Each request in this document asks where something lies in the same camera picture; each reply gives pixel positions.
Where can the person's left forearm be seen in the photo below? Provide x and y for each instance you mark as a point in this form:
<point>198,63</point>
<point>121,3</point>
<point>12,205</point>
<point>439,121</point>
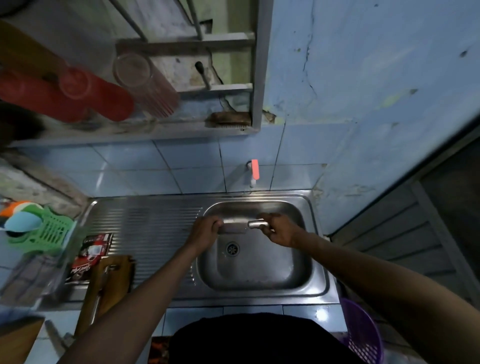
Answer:
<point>131,311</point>

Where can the person's black clothing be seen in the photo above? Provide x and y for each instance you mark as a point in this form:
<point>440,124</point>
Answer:
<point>262,341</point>

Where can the wooden scrub brush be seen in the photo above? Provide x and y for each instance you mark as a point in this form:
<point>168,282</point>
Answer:
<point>228,119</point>

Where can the grey slatted wooden door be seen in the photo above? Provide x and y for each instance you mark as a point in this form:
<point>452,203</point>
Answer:
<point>431,232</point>

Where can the small wooden cutting board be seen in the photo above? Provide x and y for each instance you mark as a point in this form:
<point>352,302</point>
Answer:
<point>120,277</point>

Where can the light blue plastic scoop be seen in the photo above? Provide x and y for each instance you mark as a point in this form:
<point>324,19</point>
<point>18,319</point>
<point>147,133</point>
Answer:
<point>22,222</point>

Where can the orange plastic utensil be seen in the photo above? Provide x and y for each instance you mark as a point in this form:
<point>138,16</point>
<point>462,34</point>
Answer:
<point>17,207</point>

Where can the knives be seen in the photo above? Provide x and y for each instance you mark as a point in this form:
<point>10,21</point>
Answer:
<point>100,296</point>

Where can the person's right forearm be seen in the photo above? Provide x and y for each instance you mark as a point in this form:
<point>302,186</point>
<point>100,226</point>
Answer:
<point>393,292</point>

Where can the red striped drinking glass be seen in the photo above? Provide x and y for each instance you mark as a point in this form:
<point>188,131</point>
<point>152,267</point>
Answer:
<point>150,86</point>

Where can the person's right hand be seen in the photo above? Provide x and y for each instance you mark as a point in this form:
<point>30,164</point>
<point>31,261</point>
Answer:
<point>281,230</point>

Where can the red black sachet pack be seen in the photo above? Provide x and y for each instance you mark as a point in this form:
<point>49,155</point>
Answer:
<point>88,255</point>

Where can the checked dishcloth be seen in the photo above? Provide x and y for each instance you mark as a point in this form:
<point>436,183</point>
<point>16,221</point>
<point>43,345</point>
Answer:
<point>26,281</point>

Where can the purple plastic basket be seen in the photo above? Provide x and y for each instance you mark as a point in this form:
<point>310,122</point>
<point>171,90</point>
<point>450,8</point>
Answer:
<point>363,333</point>

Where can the green plastic basket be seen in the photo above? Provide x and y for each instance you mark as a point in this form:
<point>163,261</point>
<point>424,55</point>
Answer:
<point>48,234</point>

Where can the person's left hand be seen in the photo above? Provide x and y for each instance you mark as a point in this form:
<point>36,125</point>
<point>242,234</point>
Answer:
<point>202,234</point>

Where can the stainless steel sink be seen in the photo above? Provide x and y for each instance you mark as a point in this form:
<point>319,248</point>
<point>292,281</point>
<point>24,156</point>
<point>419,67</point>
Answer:
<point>150,225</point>

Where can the wooden knife block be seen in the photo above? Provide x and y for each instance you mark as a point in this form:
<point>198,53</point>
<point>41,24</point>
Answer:
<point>18,341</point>

